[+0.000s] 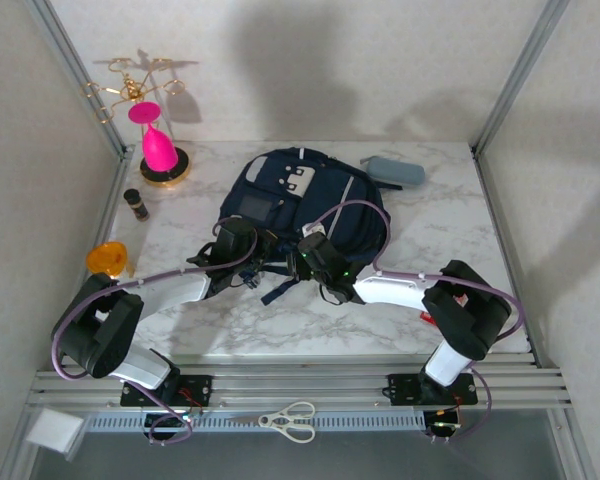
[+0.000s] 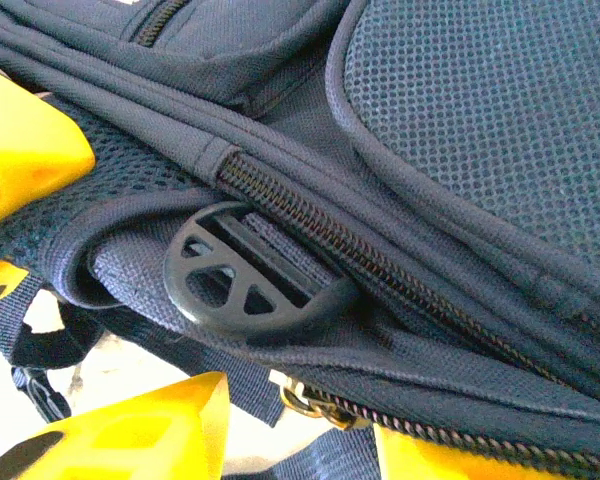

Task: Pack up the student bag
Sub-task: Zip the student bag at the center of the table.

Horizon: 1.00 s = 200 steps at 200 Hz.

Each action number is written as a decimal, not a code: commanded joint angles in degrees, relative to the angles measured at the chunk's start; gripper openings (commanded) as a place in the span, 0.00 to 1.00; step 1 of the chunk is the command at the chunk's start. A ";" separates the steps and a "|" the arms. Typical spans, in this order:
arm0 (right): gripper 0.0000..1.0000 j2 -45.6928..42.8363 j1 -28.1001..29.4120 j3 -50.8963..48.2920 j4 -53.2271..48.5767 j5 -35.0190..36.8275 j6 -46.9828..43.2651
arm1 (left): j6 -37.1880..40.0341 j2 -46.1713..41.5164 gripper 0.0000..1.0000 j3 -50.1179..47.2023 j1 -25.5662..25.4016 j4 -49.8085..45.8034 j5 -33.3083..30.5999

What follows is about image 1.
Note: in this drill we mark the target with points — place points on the red game card case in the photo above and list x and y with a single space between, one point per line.
425 318

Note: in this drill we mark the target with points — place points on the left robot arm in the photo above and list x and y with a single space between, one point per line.
170 290

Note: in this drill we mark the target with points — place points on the small dark spice bottle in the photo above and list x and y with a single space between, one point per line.
136 205

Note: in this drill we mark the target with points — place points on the aluminium side rail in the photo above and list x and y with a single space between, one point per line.
109 220
505 230

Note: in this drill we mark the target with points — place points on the pink wine glass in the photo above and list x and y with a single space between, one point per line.
157 147

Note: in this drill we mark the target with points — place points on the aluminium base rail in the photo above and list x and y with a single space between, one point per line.
300 382

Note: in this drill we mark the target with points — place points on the grey-blue pencil case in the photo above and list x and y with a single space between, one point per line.
400 172

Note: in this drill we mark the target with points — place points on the navy blue student backpack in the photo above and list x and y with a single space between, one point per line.
330 195

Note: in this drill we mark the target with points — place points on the aluminium frame post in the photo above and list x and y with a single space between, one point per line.
517 75
75 65

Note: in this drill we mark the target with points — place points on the white plastic sheet piece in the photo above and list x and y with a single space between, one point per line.
52 430

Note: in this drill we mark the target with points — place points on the orange lidded container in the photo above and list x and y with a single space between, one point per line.
107 257

